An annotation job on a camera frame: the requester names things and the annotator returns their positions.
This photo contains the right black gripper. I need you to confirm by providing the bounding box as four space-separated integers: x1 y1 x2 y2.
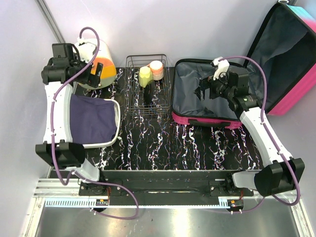
193 69 234 102

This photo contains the white rectangular tray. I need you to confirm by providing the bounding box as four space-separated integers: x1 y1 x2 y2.
69 95 121 149

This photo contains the purple garment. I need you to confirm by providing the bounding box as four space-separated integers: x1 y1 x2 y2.
69 95 119 145

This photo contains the pink teal cartoon suitcase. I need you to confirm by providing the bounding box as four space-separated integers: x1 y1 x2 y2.
171 3 316 129

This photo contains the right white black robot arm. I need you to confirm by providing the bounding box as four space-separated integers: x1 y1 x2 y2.
195 69 305 197

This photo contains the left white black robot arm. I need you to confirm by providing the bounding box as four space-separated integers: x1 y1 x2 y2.
35 43 107 196

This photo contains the yellow faceted cup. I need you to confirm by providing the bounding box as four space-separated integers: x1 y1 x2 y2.
139 66 152 88

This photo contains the black object in basket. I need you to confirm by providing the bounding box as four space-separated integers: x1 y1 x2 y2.
143 80 156 104

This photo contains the pink ribbed cup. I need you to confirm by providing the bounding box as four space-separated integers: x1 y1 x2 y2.
149 60 163 80

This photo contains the black marble pattern mat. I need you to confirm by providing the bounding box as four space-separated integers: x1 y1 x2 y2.
75 68 263 170

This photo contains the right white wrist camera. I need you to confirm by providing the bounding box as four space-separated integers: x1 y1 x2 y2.
211 57 230 80

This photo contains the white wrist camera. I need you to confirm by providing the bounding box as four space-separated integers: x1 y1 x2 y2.
211 57 230 80
75 37 97 63

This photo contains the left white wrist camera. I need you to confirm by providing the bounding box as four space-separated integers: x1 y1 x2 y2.
75 37 97 63

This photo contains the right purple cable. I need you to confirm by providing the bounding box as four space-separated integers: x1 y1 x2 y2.
209 55 301 214

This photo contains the black wire basket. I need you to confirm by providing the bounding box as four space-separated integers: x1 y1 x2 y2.
124 54 171 116

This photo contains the aluminium frame rail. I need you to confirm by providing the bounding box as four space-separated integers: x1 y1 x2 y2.
34 178 303 207

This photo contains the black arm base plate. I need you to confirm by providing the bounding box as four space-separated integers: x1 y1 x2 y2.
79 169 255 197

